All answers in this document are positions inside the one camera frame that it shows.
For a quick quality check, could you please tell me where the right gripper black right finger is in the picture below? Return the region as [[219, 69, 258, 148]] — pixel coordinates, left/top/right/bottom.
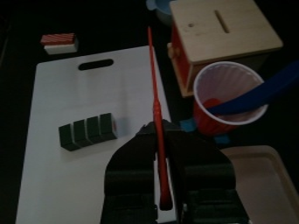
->
[[160, 118, 251, 224]]

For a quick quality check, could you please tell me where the red utensil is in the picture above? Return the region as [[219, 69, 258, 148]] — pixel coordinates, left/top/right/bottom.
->
[[200, 97, 224, 112]]

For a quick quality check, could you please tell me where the dark green sushi roll piece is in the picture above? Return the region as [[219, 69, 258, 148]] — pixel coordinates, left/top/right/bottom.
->
[[59, 123, 82, 152], [98, 112, 119, 141]]

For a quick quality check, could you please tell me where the white cutting board with handle hole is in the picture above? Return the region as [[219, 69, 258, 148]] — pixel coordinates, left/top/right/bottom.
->
[[15, 45, 179, 224]]

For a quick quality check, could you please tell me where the pale blue bowl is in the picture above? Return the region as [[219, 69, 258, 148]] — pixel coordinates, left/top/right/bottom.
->
[[144, 0, 175, 27]]

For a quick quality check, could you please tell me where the red plastic cup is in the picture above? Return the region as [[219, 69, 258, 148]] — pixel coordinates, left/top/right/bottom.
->
[[191, 60, 270, 138]]

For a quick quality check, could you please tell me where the blue tape piece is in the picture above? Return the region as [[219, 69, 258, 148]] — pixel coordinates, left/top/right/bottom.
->
[[212, 133, 231, 145], [180, 117, 199, 133]]

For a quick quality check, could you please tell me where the blue utensil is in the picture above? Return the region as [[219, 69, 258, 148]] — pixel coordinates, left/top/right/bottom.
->
[[206, 59, 299, 116]]

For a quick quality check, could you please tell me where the wooden box with slot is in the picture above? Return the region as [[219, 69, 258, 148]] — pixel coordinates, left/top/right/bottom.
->
[[166, 0, 286, 99]]

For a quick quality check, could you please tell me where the red toy knife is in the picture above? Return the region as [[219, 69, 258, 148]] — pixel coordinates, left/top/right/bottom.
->
[[146, 25, 174, 212]]

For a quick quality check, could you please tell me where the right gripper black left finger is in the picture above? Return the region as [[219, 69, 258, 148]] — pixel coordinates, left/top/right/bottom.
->
[[99, 122, 159, 224]]

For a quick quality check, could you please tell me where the beige rectangular plate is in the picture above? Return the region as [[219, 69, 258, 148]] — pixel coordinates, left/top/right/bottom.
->
[[219, 144, 299, 224]]

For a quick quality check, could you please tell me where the salmon nigiri toy sushi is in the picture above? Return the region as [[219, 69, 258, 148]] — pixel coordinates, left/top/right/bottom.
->
[[40, 32, 80, 56]]

